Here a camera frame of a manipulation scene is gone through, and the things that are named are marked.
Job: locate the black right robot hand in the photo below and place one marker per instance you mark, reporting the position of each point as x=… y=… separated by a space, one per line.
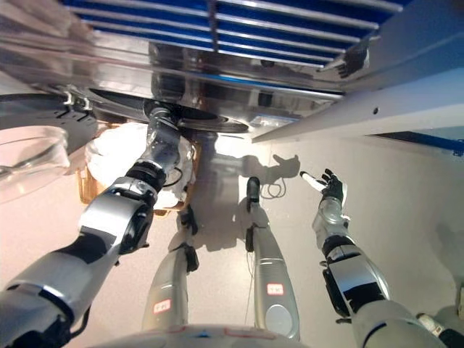
x=331 y=186

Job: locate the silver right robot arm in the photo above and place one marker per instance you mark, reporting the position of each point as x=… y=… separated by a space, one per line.
x=359 y=275

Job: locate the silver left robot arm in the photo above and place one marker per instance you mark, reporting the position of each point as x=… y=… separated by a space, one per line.
x=108 y=214

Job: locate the dark grey washing machine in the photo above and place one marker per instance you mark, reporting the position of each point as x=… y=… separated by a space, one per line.
x=217 y=79

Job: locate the white clothes pile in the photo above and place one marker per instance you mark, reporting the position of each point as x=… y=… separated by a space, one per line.
x=119 y=148

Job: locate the woven wicker laundry basket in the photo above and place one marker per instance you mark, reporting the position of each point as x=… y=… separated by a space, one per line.
x=84 y=185

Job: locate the round glass washing machine door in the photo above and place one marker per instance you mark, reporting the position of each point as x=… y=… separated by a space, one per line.
x=40 y=145

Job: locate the silver right robot leg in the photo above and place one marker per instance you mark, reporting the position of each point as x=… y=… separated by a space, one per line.
x=270 y=275

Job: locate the silver robot leg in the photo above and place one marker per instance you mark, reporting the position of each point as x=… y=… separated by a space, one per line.
x=270 y=275
x=170 y=282

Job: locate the silver left robot leg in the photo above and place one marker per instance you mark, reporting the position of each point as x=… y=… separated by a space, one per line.
x=170 y=282

